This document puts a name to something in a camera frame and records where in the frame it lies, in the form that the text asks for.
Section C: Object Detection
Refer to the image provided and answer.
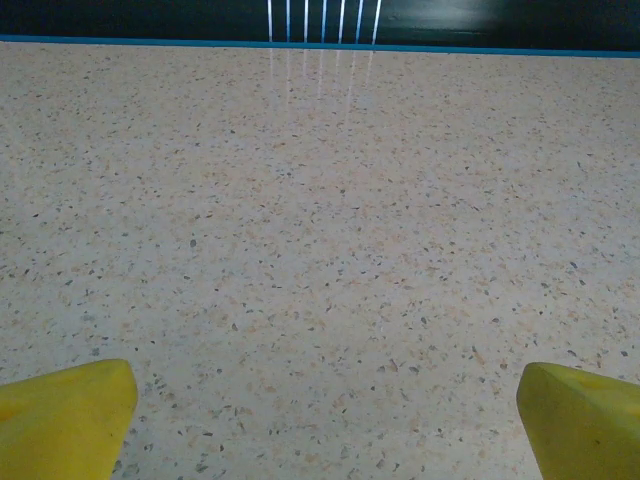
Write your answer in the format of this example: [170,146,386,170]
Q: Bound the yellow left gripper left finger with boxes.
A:
[0,358,140,480]

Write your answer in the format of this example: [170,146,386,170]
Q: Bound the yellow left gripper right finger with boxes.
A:
[516,362,640,480]

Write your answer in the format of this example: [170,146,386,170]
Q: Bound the blue table edge strip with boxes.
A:
[0,33,640,57]

